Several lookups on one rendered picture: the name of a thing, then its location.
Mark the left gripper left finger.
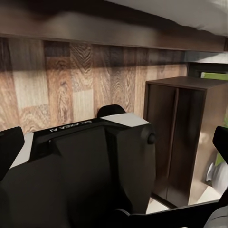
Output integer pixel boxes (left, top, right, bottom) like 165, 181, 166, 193
0, 126, 25, 183

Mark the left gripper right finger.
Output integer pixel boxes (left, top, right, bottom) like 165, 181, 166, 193
213, 126, 228, 164

